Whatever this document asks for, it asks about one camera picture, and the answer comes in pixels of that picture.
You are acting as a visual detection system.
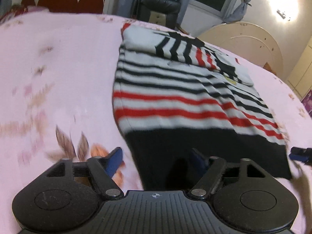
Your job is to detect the red black white striped sweater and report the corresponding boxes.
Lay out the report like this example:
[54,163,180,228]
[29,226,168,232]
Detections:
[113,23,292,191]

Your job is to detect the black leather office chair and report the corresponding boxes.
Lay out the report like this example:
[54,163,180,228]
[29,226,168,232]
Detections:
[136,0,188,34]

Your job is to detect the cream wardrobe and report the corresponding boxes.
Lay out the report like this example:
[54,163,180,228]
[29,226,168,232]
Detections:
[286,45,312,100]

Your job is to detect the lit wall lamp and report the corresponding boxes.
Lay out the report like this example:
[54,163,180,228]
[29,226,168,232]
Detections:
[267,0,299,22]

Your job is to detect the purple wall poster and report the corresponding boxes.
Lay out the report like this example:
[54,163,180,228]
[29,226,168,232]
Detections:
[301,93,312,117]

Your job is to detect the pink floral bedspread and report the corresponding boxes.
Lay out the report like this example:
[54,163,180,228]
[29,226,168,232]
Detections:
[1,12,142,233]

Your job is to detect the cream arched headboard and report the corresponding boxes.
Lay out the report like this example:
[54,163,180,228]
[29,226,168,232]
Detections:
[198,22,284,77]

